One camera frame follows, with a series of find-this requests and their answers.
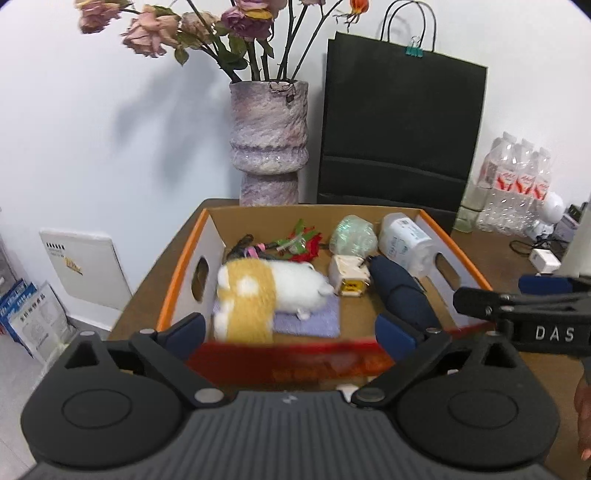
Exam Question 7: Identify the dried flowers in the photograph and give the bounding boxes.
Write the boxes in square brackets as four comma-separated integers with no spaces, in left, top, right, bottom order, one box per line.
[76,0,371,85]

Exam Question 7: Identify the white charger plug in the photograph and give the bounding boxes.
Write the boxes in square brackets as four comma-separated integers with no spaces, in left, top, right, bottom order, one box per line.
[328,255,373,299]

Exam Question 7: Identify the wooden desktop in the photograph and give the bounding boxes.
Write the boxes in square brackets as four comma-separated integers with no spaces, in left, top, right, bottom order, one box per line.
[107,198,591,462]

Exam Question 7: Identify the black paper bag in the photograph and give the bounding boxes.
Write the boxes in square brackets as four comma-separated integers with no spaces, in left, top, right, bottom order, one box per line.
[317,0,488,223]

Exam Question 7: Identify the white thermos bottle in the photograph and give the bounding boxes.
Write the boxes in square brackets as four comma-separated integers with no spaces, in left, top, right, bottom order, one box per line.
[560,215,591,278]

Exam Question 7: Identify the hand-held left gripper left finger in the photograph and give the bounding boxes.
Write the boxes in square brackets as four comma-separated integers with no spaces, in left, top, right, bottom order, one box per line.
[62,311,223,409]

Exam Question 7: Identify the navy zip case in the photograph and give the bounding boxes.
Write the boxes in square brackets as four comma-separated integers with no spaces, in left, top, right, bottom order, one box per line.
[369,256,442,334]

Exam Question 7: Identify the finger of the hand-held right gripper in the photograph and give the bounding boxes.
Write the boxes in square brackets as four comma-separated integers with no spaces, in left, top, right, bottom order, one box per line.
[452,286,591,325]
[518,274,591,297]

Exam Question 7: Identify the red cardboard box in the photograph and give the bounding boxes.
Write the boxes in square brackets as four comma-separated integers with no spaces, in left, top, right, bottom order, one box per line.
[157,205,494,387]

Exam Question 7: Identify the white wall panel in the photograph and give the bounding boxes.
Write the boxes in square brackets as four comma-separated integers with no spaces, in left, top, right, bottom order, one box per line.
[39,227,133,334]

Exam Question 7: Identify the yellow white plush dog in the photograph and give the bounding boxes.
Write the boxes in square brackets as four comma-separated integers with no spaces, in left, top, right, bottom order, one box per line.
[212,258,336,345]

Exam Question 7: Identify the purple woven pouch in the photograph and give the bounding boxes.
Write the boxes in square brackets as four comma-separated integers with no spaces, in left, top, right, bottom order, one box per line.
[272,295,342,338]

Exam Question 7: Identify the pack of water bottles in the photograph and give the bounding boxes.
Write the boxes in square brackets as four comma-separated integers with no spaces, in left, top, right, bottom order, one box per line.
[475,131,553,232]

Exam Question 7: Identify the white power adapter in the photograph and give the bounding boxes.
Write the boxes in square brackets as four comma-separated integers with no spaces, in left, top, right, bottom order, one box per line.
[529,248,562,274]

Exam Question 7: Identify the blue white packets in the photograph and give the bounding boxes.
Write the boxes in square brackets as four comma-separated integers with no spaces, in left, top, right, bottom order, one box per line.
[0,277,71,359]

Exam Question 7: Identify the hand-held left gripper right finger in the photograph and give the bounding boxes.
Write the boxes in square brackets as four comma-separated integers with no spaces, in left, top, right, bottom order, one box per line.
[351,311,523,409]

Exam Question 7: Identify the iridescent bath puff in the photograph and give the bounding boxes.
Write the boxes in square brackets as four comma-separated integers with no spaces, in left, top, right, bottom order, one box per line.
[329,215,376,257]

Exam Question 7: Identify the purple ceramic vase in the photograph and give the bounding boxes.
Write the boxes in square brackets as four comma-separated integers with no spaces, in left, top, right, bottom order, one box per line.
[229,80,310,206]

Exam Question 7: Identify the red artificial rose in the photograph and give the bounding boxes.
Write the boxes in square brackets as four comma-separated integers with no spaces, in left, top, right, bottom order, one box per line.
[277,219,325,265]

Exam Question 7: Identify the grey braided cable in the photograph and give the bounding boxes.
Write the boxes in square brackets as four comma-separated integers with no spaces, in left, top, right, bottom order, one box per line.
[228,235,279,262]

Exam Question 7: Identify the person's right hand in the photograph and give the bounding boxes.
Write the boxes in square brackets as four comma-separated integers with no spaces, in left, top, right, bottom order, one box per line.
[574,376,591,462]

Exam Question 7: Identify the cotton swab box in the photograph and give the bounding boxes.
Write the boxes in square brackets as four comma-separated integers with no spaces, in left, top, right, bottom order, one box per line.
[378,212,437,278]

